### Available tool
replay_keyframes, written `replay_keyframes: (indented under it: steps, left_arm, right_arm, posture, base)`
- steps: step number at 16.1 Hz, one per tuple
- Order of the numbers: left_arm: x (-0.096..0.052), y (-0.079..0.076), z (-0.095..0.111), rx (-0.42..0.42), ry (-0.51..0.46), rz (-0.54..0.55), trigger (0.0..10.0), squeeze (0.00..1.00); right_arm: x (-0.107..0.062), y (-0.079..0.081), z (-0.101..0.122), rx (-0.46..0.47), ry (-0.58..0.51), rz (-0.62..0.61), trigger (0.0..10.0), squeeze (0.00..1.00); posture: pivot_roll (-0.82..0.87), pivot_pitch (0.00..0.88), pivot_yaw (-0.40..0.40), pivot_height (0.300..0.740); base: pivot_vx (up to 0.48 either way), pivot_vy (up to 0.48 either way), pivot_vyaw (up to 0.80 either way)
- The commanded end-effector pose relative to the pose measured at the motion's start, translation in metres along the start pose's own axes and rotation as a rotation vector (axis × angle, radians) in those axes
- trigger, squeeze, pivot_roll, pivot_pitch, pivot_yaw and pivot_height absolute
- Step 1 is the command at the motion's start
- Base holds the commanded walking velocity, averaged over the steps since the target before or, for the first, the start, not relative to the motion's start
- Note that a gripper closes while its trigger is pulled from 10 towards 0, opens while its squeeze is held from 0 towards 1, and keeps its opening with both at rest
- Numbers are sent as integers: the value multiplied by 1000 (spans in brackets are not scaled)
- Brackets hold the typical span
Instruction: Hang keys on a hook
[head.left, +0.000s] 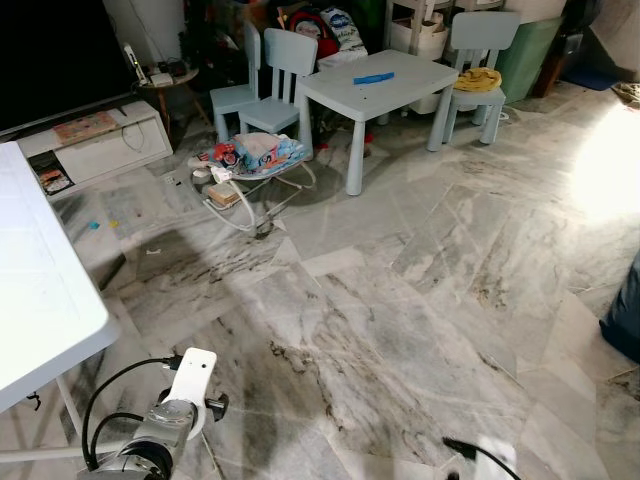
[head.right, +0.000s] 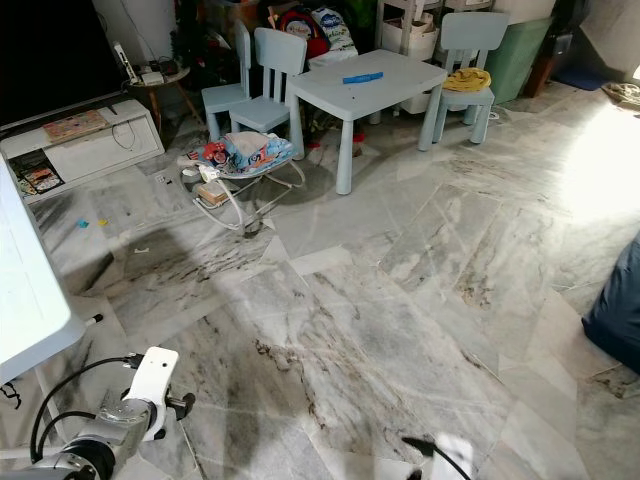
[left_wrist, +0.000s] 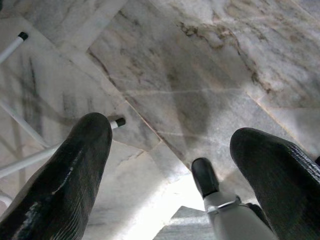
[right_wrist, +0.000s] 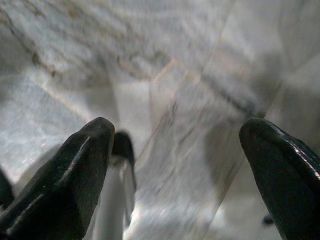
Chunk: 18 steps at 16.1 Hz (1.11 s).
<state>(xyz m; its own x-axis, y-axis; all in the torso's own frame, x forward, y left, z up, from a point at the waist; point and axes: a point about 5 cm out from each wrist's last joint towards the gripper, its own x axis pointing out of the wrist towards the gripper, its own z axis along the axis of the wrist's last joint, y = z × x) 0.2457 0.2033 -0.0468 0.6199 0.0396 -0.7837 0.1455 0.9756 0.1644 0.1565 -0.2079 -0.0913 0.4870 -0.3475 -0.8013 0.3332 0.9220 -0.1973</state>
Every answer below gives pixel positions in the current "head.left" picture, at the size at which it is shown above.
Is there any dark blue cushion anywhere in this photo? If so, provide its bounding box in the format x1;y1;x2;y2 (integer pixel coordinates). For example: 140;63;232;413
599;254;640;364

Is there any white plastic folding table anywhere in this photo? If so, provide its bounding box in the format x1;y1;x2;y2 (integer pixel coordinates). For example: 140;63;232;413
0;140;122;413

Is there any colourful baby bouncer seat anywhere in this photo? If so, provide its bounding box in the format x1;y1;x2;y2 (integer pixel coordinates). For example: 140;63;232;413
189;129;320;237

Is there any white low television stand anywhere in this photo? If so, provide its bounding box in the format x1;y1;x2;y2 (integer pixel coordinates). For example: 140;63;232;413
14;99;174;198

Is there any dark magazine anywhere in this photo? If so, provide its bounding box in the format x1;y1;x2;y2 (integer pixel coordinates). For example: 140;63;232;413
34;164;74;195

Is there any light blue children's chair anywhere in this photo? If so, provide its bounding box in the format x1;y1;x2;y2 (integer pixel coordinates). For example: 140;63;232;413
439;11;522;147
209;21;264;142
237;27;320;153

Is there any flat brown picture book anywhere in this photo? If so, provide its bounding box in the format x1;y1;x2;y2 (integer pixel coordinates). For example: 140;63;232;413
52;111;120;145

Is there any small round wooden side table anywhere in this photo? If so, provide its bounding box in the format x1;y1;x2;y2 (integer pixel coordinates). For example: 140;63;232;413
134;58;202;142

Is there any light blue children's table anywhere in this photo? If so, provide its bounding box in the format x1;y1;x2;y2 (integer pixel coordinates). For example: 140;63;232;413
296;49;462;197

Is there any flat blue plastic toy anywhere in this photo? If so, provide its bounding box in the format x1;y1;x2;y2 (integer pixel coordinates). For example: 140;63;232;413
351;70;396;86

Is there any woven basket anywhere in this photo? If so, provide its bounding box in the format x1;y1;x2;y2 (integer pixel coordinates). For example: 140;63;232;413
611;81;640;107

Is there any black television screen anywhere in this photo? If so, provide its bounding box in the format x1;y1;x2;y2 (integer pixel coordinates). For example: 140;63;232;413
0;0;138;138

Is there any white blue wipes pack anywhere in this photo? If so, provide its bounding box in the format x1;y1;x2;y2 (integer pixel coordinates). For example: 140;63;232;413
319;7;367;57

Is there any yellow crumpled cloth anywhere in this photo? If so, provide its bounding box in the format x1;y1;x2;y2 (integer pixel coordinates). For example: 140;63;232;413
454;67;504;95

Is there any green plastic bin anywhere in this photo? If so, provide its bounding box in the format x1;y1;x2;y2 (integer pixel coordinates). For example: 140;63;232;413
496;14;567;102

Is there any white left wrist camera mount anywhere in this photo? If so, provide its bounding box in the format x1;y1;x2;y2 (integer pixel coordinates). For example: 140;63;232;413
163;347;219;442

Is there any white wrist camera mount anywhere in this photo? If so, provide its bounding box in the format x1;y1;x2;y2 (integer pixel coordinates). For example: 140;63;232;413
468;436;522;480
163;347;219;442

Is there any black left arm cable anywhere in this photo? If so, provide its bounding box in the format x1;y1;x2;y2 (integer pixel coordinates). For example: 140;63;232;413
81;357;187;471
94;411;153;457

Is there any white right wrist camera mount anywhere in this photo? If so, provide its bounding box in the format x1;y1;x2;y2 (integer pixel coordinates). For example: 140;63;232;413
468;436;522;480

